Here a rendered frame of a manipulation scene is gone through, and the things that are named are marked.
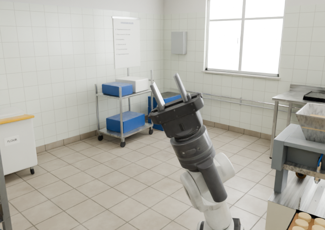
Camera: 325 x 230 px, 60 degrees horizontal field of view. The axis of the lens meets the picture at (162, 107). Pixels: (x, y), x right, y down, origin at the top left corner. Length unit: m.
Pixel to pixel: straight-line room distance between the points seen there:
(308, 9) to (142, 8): 2.78
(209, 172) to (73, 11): 4.20
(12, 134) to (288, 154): 2.95
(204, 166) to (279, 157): 0.94
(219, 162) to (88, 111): 4.28
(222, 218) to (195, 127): 0.30
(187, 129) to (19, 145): 3.21
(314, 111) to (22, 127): 3.02
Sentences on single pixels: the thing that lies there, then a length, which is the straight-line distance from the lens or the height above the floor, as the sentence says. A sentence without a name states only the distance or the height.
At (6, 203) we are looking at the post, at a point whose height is 0.94.
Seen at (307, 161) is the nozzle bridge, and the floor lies 1.07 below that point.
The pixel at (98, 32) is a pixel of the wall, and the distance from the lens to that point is 4.89.
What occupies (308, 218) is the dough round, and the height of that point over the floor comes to 0.92.
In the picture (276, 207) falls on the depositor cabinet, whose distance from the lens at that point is 1.66.
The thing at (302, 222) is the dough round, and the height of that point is 0.92.
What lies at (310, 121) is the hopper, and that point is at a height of 1.29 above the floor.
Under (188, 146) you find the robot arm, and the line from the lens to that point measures 0.61.
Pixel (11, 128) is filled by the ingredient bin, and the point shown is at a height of 0.67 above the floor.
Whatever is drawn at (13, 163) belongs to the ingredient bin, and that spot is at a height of 0.24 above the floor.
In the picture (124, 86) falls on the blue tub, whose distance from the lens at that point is 4.31.
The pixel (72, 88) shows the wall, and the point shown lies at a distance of 4.65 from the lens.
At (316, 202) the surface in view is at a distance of 1.61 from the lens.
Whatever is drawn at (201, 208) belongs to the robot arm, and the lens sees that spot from 0.73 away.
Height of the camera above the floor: 1.67
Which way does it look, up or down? 14 degrees down
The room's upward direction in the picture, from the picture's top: straight up
